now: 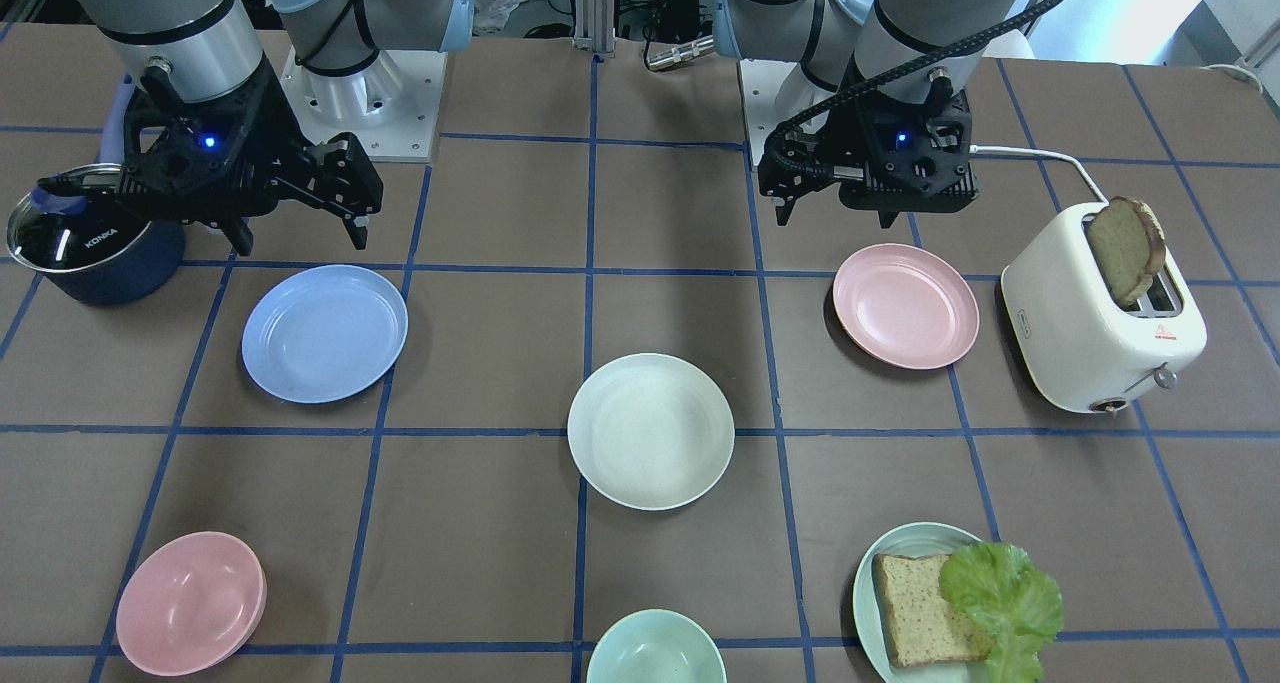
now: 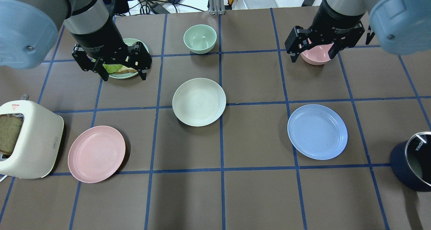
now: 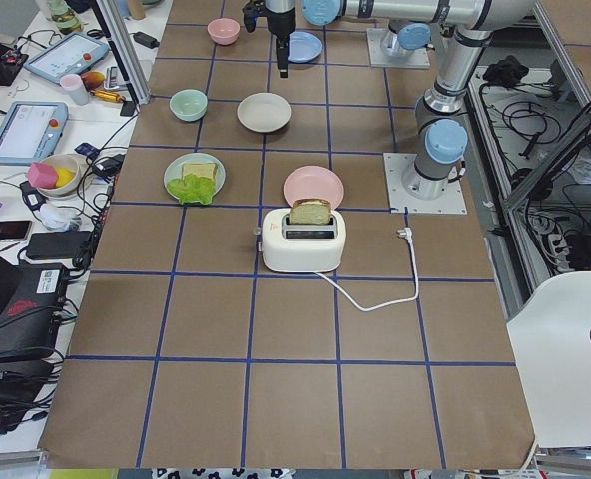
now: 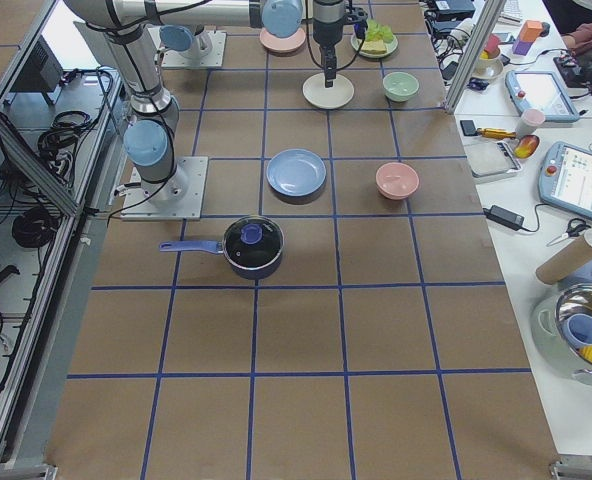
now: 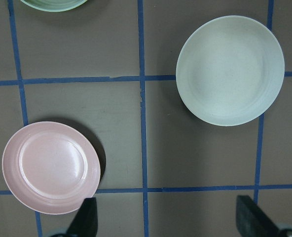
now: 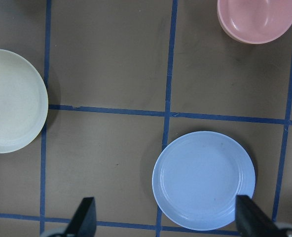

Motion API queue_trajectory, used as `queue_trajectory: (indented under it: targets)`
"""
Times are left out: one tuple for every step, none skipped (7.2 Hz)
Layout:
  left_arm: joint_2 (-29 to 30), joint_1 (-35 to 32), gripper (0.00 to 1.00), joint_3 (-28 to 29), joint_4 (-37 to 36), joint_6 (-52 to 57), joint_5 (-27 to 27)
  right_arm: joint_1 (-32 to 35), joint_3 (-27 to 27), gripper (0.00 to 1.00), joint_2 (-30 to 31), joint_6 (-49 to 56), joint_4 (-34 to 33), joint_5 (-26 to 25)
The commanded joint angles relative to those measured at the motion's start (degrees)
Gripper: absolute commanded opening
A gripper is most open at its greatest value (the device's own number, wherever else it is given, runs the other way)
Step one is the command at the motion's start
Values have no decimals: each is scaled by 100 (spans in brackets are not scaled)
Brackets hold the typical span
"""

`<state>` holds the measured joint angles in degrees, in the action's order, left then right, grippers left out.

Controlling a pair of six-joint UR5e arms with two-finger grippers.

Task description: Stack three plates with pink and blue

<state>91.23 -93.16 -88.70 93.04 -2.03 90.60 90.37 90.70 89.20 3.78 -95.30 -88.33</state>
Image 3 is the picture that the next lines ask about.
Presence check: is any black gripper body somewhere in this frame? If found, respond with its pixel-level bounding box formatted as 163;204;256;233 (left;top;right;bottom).
267;8;296;36

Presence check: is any blue plate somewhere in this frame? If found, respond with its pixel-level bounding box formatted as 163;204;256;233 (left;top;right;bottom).
288;31;322;64

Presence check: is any pink plate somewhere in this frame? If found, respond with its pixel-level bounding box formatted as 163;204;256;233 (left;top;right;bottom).
283;166;344;210

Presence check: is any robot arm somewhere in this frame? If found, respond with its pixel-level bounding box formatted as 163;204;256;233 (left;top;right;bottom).
401;26;492;201

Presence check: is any pink bowl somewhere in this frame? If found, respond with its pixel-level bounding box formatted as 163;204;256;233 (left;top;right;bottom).
207;18;241;46

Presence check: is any white plate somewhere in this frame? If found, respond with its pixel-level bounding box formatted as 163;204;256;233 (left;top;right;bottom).
237;92;292;133

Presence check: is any green bowl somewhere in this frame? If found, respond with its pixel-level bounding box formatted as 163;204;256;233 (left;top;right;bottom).
169;89;208;122

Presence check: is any black power adapter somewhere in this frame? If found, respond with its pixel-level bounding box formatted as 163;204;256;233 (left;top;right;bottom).
132;31;160;49

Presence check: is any bread slice on plate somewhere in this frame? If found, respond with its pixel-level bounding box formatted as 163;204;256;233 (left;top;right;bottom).
181;162;218;184

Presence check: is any green plate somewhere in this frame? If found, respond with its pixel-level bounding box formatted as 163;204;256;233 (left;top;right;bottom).
164;153;226;202

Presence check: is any bread slice in toaster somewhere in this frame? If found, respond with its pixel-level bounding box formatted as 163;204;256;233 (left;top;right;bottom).
289;199;331;225

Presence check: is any green lettuce leaf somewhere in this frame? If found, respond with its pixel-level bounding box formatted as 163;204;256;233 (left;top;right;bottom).
167;174;216;205

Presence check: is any white toaster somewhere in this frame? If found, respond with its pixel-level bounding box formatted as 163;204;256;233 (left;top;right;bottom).
260;208;346;273

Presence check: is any upper teach pendant tablet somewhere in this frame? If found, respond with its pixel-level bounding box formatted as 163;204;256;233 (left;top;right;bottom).
24;32;110;84

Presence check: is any teach pendant tablet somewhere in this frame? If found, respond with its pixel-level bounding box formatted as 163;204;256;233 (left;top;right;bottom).
0;102;69;166
24;32;110;84

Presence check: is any pink cup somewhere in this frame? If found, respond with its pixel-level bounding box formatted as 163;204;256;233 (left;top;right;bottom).
59;74;90;106

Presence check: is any beige bowl with toys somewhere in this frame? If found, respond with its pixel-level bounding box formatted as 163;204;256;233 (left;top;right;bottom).
38;153;87;199

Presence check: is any lower teach pendant tablet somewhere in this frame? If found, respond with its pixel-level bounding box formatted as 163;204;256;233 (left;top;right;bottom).
0;102;69;166

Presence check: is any pink toy block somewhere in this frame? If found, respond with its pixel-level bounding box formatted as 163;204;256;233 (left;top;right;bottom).
27;162;58;189

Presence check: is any black smartphone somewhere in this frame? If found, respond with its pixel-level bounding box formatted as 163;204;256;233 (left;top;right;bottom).
0;220;33;240

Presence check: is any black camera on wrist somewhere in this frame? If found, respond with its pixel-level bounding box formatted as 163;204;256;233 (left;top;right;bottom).
242;0;267;33

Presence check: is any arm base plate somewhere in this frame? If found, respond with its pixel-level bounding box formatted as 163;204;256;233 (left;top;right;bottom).
366;28;430;69
383;153;467;215

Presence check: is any aluminium frame post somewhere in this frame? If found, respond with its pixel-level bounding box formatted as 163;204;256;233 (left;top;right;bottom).
91;0;151;105

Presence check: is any white toaster power cable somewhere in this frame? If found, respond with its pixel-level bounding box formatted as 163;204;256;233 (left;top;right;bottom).
312;227;421;313

